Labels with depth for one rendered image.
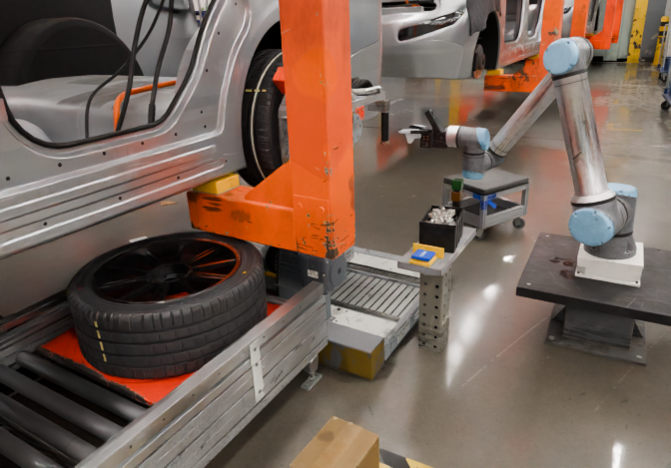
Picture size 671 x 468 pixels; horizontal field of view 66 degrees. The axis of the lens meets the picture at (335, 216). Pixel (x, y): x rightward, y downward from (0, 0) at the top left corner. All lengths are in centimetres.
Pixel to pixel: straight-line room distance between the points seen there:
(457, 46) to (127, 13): 263
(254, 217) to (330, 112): 52
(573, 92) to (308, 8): 96
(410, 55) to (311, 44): 310
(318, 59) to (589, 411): 149
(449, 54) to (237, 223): 316
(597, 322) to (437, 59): 296
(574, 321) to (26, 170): 203
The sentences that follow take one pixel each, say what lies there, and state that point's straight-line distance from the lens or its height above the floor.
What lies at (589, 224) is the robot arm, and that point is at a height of 58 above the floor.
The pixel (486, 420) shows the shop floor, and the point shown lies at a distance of 198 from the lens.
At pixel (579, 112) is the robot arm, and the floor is 96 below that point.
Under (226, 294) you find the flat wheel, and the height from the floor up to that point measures 50.
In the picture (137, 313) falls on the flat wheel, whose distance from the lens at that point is 168.
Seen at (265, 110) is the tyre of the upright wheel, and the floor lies 97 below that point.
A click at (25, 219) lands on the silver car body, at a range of 161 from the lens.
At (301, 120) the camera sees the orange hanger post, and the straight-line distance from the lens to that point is 170.
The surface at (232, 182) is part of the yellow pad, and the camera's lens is 211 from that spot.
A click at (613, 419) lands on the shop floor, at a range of 211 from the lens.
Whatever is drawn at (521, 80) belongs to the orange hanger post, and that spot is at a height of 64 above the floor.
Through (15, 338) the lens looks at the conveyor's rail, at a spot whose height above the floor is 32.
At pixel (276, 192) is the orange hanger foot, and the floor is 73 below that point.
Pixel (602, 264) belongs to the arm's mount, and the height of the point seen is 37.
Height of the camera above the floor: 130
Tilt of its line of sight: 21 degrees down
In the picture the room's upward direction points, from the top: 2 degrees counter-clockwise
